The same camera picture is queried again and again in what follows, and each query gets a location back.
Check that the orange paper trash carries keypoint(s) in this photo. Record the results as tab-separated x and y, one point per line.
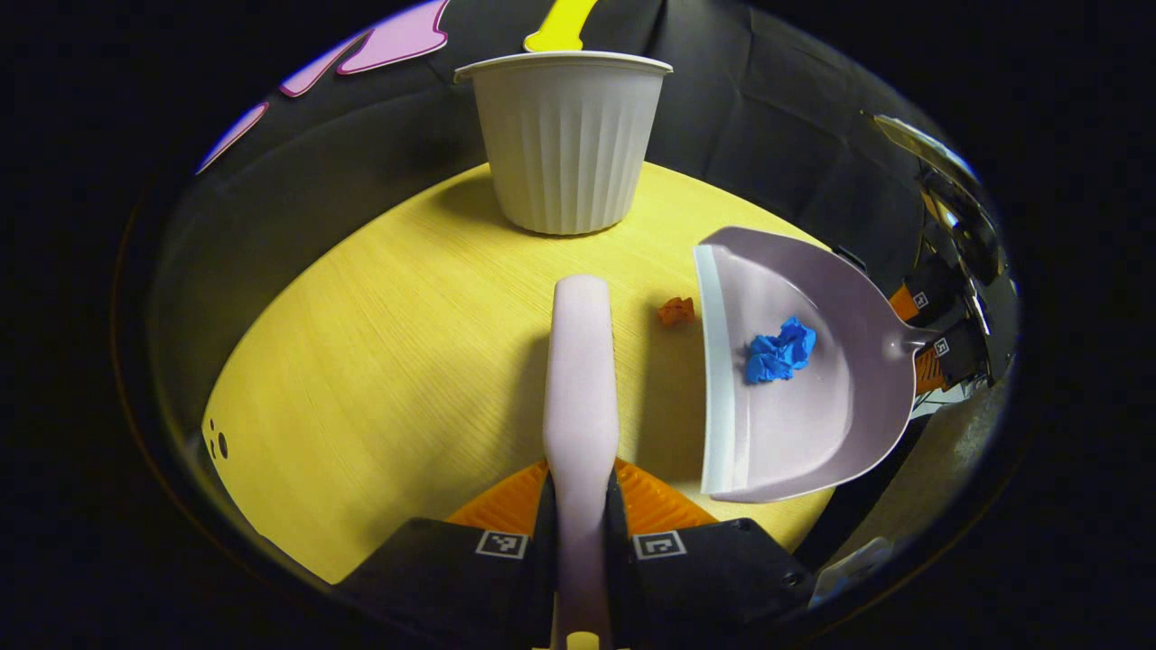
675	311

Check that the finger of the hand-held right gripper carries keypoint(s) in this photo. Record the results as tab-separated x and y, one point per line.
948	357
926	300

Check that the pink dustpan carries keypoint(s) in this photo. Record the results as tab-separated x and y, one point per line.
786	433

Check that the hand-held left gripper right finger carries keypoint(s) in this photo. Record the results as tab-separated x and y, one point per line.
713	582

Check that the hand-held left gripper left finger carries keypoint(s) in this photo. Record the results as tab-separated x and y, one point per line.
452	582

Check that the white ribbed garbage bin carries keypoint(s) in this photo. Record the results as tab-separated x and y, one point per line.
564	144

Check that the small pink broom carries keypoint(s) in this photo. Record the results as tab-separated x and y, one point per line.
581	379

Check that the blue paper trash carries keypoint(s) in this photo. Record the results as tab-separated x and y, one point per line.
778	352

